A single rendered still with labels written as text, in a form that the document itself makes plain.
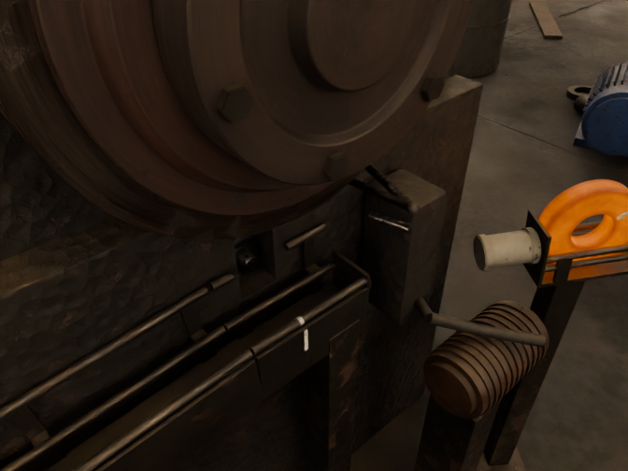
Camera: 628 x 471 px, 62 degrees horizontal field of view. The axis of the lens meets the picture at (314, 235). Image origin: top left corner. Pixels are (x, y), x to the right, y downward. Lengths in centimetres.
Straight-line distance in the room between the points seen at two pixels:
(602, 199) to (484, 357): 30
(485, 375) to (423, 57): 57
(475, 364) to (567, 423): 69
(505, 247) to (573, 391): 82
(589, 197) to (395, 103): 47
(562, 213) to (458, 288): 97
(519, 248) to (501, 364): 20
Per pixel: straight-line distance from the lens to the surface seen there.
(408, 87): 49
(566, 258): 92
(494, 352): 94
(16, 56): 39
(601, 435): 159
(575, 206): 89
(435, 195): 77
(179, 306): 67
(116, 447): 64
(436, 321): 86
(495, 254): 88
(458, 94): 91
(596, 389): 167
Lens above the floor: 122
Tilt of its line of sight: 38 degrees down
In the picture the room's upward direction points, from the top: 1 degrees counter-clockwise
